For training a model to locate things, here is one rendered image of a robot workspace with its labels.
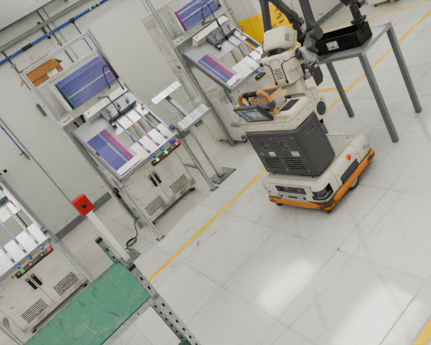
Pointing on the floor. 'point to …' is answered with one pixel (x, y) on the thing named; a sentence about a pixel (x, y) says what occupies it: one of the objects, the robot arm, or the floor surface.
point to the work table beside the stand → (372, 74)
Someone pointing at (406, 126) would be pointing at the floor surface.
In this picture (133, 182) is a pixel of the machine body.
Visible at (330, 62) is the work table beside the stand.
